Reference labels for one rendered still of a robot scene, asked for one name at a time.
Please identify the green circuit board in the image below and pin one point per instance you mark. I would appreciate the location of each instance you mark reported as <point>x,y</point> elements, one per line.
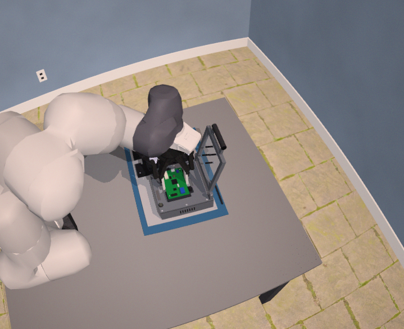
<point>175,183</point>

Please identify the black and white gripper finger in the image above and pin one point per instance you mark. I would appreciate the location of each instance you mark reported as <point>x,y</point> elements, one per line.
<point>186,167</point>
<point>159,173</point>

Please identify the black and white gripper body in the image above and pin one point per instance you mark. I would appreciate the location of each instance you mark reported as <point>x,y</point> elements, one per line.
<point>171,153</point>

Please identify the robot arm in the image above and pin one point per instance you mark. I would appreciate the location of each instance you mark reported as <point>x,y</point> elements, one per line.
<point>42,174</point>

